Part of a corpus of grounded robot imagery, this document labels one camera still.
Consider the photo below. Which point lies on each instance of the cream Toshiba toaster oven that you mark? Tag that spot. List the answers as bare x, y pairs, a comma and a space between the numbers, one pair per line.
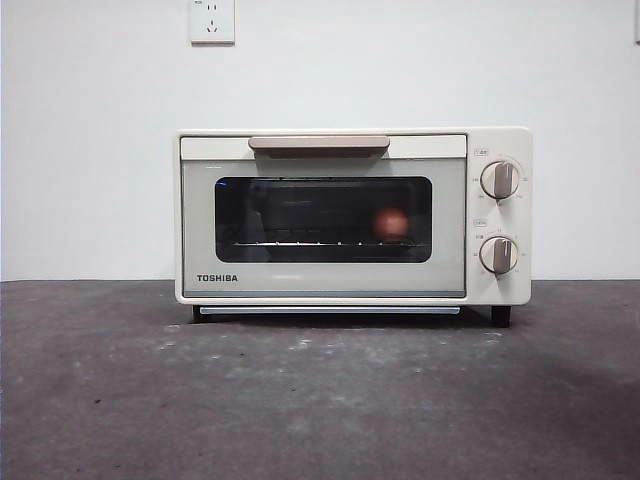
500, 145

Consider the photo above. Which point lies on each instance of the cream timer knob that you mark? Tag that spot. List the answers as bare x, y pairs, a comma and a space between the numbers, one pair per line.
498, 255

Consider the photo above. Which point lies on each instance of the brown egg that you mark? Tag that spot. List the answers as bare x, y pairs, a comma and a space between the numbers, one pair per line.
391, 224

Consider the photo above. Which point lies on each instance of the cream temperature knob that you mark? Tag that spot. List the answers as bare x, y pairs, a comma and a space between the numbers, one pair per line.
499, 179

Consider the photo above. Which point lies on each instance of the white wall socket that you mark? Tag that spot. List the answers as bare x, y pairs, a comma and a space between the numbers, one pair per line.
212, 22

